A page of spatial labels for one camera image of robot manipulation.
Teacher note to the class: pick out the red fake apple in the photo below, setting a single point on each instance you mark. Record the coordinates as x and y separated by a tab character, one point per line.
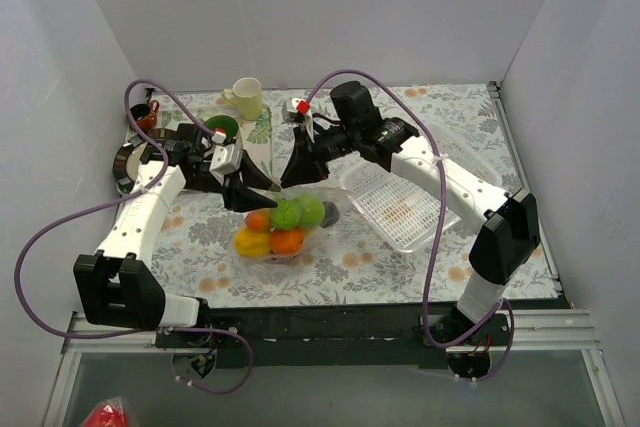
282	259

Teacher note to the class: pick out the small brown red cup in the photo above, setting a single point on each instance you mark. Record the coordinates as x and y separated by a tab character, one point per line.
145	115

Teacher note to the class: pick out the white plastic basket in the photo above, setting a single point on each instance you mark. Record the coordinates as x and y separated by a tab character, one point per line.
402	213

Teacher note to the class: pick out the striped rim plate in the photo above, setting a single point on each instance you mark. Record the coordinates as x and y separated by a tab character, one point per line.
127	161

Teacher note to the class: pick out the red object in bag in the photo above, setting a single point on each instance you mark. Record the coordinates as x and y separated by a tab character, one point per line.
108	413

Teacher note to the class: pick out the floral table mat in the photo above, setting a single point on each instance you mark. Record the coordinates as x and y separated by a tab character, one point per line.
353	265

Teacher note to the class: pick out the yellow fake bell pepper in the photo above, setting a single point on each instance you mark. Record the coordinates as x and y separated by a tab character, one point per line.
252	244

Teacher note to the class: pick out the dark purple fake fruit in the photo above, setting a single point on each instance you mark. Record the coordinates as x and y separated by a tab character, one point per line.
331	214

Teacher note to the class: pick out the leaf pattern serving tray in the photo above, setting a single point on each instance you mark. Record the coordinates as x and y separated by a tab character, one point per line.
256	136

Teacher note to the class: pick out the fake orange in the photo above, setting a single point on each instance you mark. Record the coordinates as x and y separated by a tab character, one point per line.
287	241

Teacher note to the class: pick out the green fake apple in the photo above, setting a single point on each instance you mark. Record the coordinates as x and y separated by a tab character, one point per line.
312	211

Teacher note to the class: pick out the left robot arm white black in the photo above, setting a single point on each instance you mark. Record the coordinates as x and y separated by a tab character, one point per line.
115	284

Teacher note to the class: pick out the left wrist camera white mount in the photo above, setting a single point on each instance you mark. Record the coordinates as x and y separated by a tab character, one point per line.
226	157

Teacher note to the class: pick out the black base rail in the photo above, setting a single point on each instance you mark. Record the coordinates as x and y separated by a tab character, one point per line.
376	334

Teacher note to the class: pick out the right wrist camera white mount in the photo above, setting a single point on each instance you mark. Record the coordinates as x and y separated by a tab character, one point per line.
296	111

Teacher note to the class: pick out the clear zip top bag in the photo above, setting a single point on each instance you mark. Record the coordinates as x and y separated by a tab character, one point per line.
313	236

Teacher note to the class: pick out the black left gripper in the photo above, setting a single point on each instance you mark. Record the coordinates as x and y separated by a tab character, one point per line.
229	180

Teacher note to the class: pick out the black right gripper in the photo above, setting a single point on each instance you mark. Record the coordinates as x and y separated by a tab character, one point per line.
310	151

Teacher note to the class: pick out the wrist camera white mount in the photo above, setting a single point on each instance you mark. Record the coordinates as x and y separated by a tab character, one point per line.
226	157
296	111

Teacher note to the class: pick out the green interior floral mug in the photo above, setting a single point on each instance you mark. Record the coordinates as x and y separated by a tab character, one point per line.
225	123

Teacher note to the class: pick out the aluminium frame rail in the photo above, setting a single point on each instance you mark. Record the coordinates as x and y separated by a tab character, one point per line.
546	370

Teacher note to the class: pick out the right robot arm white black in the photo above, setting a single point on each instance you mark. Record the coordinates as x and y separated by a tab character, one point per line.
506	224

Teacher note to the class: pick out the cream ceramic mug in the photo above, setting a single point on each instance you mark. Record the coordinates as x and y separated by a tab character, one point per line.
246	96

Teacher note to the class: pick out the green fake bell pepper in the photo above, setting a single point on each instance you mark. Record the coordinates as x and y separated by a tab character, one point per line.
285	216

